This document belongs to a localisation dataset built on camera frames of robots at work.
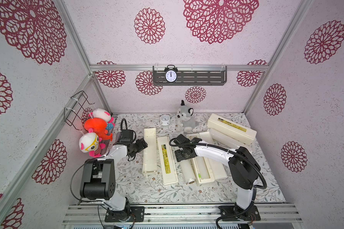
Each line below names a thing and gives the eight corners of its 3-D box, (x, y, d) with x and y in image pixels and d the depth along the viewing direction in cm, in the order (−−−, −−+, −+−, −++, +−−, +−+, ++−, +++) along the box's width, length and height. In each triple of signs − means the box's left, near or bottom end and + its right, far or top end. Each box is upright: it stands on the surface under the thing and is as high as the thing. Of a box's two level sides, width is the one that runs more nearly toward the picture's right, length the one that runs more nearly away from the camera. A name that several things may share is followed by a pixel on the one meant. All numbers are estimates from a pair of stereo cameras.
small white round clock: (159, 125, 115) (159, 122, 112) (160, 118, 120) (160, 114, 117) (170, 125, 115) (170, 122, 112) (170, 118, 120) (170, 114, 117)
